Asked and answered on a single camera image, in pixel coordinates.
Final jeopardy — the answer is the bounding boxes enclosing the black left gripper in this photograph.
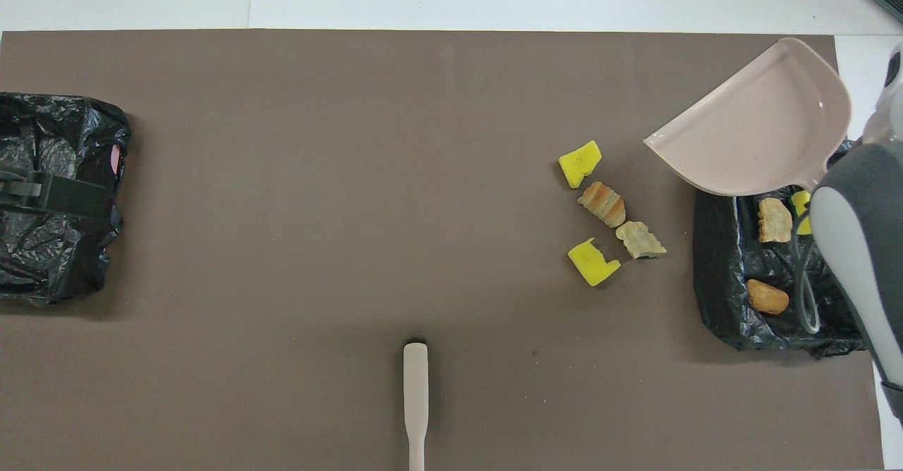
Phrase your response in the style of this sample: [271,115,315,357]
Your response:
[0,170,108,221]

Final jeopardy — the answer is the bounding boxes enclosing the beige hand brush black bristles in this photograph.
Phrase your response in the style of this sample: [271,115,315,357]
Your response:
[403,337,430,471]

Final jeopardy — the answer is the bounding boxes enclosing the yellow notched sponge chunk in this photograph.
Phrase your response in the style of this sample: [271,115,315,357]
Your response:
[567,238,622,287]

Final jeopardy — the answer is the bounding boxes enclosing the orange striped croissant piece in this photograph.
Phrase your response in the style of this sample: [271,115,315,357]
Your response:
[577,181,626,228]

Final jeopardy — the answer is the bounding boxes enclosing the pale green-edged food piece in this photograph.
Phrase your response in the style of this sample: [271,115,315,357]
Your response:
[615,221,667,259]

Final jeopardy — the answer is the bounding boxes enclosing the beige plastic dustpan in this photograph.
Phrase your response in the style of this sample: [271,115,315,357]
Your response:
[643,37,853,197]

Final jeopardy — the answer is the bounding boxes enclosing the brown bread nugget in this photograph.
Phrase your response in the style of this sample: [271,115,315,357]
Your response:
[746,279,790,316]

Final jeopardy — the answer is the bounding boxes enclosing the pale tan food piece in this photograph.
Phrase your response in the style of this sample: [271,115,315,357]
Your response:
[757,197,794,244]

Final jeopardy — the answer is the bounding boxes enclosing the small yellow sponge wedge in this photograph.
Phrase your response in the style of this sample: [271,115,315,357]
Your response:
[790,190,813,236]

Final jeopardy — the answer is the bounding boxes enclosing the black bag-lined bin pink spot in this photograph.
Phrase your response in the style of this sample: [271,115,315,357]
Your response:
[0,92,132,306]

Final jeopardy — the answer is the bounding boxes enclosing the black bag-lined trash bin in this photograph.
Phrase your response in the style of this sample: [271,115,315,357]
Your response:
[693,140,870,359]

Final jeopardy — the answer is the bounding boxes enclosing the brown table mat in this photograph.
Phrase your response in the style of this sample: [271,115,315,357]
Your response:
[0,30,884,471]

